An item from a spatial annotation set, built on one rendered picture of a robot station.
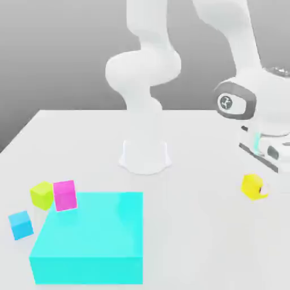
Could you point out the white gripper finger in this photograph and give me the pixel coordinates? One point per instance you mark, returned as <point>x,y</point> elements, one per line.
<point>264,190</point>

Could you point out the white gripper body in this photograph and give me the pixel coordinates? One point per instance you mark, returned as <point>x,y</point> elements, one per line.
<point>281,179</point>

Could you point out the small yellow cube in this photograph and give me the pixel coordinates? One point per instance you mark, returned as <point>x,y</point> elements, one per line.
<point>250,185</point>

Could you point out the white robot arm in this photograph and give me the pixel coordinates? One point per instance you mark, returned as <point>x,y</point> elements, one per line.
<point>145,74</point>

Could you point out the small magenta cube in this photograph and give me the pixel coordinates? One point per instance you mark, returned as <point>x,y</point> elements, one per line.
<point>65,196</point>

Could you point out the small lime cube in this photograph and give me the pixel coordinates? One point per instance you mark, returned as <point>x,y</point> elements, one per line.
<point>40,194</point>

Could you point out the small blue cube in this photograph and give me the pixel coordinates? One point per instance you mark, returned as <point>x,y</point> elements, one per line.
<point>20,225</point>

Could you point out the large cyan box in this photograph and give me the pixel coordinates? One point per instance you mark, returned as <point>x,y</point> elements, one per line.
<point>90,238</point>

